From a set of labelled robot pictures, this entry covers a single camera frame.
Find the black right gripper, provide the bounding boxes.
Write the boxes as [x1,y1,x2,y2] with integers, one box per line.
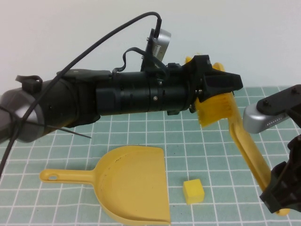
[259,135,301,214]

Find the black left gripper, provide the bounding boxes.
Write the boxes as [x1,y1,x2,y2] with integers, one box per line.
[150,55,243,116]

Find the yellow hand brush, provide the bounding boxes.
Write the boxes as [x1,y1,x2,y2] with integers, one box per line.
[184,55,291,217]

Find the small yellow foam cube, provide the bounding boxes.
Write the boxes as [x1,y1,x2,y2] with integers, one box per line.
[182,178,205,204]

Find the yellow plastic dustpan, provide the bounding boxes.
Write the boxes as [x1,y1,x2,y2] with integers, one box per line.
[39,145,172,225]

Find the green white-grid tablecloth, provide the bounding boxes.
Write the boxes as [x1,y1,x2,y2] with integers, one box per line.
[0,86,301,226]

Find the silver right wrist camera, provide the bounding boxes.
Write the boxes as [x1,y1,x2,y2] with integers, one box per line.
[243,105,291,134]

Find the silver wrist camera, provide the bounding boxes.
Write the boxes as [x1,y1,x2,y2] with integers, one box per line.
[150,30,172,63]
[243,105,291,134]

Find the black right camera bracket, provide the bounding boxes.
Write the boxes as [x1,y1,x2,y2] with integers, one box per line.
[257,86,301,129]

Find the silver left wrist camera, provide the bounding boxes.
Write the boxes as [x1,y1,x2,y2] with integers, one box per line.
[150,30,172,63]

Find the thick black left camera cable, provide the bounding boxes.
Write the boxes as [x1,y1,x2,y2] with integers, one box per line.
[0,11,163,179]

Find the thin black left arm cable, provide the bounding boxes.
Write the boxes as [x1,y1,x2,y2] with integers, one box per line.
[112,47,170,78]

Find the black cable tie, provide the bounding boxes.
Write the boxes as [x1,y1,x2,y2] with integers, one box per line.
[0,105,92,139]

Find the black cable clip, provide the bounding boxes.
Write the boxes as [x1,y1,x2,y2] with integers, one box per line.
[16,74,43,95]

